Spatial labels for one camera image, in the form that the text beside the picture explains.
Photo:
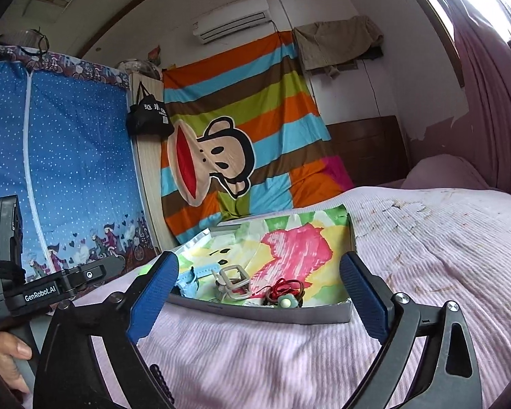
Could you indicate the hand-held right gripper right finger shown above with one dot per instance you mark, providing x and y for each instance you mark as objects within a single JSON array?
[{"x": 364, "y": 302}]

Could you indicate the beige hair claw clip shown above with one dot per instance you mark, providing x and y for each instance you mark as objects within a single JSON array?
[{"x": 234, "y": 283}]

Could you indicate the khaki hanging garment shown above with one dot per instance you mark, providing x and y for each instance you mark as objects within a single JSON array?
[{"x": 336, "y": 42}]

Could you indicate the black tote bag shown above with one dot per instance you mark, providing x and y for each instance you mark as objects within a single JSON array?
[{"x": 149, "y": 115}]

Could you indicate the grey shallow cardboard box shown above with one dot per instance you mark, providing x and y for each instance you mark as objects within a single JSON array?
[{"x": 281, "y": 311}]

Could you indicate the striped monkey print sheet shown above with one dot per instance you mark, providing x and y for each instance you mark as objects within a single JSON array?
[{"x": 247, "y": 136}]

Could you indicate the dark wooden headboard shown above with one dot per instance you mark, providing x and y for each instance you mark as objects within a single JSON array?
[{"x": 366, "y": 153}]

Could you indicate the pink striped bedspread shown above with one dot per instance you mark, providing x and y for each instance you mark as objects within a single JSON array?
[{"x": 409, "y": 264}]

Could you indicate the white air conditioner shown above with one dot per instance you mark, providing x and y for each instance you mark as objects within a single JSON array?
[{"x": 232, "y": 19}]

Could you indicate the clear plastic bag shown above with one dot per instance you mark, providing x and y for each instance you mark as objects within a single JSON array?
[{"x": 138, "y": 67}]

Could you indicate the person's left hand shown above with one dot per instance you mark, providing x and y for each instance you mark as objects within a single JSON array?
[{"x": 8, "y": 349}]

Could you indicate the green flower hair clip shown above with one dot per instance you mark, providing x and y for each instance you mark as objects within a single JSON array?
[{"x": 286, "y": 302}]

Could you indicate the colourful printed cloth lining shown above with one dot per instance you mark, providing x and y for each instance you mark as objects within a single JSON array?
[{"x": 298, "y": 243}]

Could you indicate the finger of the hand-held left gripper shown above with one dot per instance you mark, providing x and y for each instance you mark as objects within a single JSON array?
[{"x": 113, "y": 266}]

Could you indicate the pink curtain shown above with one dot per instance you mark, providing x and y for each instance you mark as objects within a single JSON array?
[{"x": 494, "y": 106}]

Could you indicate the blue wrist watch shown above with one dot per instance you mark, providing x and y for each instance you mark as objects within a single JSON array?
[{"x": 196, "y": 279}]

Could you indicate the pink pillow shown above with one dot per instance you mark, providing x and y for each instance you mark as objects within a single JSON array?
[{"x": 445, "y": 172}]

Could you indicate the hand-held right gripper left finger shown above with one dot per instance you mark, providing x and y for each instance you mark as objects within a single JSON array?
[{"x": 153, "y": 298}]

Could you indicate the blue printed fabric wardrobe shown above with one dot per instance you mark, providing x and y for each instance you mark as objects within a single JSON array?
[{"x": 76, "y": 157}]

